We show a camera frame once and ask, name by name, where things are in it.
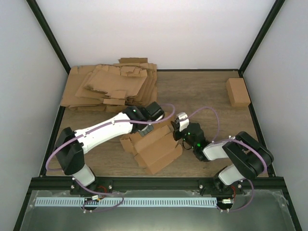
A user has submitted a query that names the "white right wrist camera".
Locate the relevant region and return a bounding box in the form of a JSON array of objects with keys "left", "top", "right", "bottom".
[{"left": 175, "top": 112, "right": 190, "bottom": 132}]

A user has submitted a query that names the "clear acrylic front plate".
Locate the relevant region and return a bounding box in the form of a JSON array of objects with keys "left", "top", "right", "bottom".
[{"left": 20, "top": 190, "right": 295, "bottom": 231}]

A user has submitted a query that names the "stack of flat cardboard blanks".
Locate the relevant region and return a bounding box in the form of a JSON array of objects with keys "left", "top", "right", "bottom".
[{"left": 61, "top": 58, "right": 157, "bottom": 112}]

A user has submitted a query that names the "brown cardboard box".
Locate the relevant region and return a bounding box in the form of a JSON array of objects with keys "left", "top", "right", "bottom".
[
  {"left": 226, "top": 77, "right": 251, "bottom": 107},
  {"left": 120, "top": 116, "right": 183, "bottom": 175}
]

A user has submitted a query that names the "light blue slotted strip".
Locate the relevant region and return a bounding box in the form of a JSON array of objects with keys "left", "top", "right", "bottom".
[{"left": 34, "top": 197, "right": 217, "bottom": 208}]

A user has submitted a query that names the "black corner frame post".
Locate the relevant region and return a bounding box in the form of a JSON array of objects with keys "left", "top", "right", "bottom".
[
  {"left": 239, "top": 0, "right": 285, "bottom": 78},
  {"left": 26, "top": 0, "right": 71, "bottom": 74}
]

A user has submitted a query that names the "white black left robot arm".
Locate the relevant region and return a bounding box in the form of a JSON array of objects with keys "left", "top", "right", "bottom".
[{"left": 55, "top": 102, "right": 165, "bottom": 194}]

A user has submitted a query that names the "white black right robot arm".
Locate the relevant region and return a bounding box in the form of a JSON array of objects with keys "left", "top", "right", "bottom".
[{"left": 171, "top": 119, "right": 274, "bottom": 194}]

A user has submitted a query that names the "black left corner frame post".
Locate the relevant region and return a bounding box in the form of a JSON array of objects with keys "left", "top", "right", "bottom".
[{"left": 26, "top": 0, "right": 71, "bottom": 74}]

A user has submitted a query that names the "folded brown cardboard box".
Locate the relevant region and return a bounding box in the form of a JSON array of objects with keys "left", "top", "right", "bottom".
[{"left": 226, "top": 77, "right": 251, "bottom": 107}]

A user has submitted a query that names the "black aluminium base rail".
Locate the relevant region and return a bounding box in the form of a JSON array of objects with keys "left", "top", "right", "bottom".
[{"left": 28, "top": 177, "right": 286, "bottom": 196}]

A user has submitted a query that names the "black right corner frame post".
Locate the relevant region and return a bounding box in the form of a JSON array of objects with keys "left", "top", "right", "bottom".
[{"left": 239, "top": 0, "right": 285, "bottom": 78}]

